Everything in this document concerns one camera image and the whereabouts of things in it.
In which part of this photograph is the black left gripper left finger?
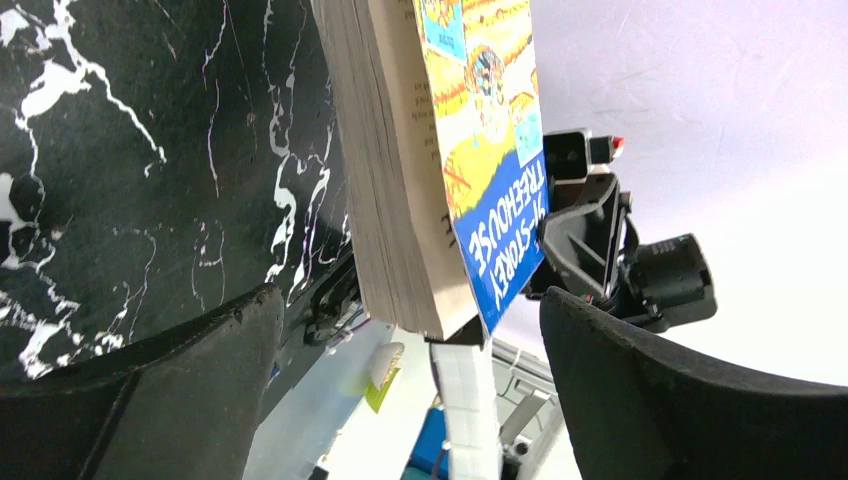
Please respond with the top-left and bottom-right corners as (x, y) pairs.
(1, 284), (284, 479)

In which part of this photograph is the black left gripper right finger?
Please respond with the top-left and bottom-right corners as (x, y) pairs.
(540, 288), (847, 479)

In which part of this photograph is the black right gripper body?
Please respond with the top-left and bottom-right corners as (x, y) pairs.
(606, 192), (718, 334)

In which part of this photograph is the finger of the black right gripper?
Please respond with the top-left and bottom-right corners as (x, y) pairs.
(425, 316), (487, 350)
(523, 173), (623, 302)

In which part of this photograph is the blue 91-storey treehouse book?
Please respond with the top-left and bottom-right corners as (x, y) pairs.
(312, 1), (550, 340)

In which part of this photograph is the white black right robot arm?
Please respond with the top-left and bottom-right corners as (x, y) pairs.
(430, 173), (717, 479)

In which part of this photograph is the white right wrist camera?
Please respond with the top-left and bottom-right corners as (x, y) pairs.
(543, 129), (625, 182)

